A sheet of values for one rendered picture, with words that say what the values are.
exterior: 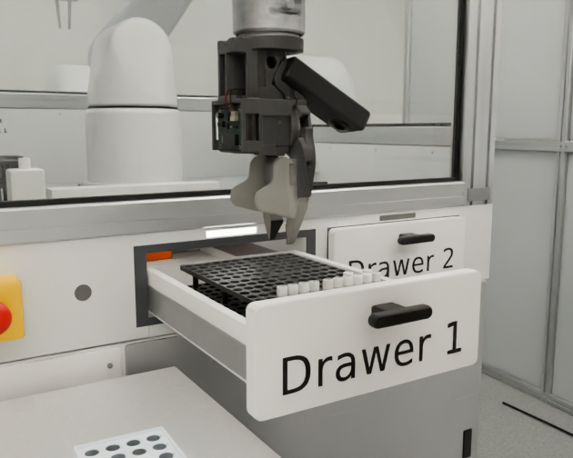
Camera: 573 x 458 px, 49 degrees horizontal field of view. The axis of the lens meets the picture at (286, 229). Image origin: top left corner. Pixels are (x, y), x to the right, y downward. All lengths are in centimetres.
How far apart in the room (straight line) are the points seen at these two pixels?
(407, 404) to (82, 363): 60
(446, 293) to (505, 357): 226
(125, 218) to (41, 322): 17
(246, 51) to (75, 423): 45
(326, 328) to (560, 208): 207
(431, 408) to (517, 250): 163
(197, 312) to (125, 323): 18
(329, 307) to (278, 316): 6
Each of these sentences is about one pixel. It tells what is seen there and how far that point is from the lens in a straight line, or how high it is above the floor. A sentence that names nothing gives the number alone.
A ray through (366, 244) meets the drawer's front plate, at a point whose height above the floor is 90.
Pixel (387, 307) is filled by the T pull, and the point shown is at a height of 91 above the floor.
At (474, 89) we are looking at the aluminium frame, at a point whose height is 115.
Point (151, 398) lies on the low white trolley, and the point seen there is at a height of 76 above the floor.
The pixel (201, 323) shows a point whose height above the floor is 87.
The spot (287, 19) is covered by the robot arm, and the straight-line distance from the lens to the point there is 65.
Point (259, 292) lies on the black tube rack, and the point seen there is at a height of 90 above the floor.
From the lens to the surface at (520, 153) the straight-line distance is 278.
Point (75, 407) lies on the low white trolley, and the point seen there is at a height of 76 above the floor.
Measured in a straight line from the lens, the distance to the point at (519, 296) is 284.
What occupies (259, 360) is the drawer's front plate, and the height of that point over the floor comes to 88.
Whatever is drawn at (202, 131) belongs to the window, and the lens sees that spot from 91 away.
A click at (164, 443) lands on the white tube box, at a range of 63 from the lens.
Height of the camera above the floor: 108
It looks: 9 degrees down
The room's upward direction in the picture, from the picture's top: straight up
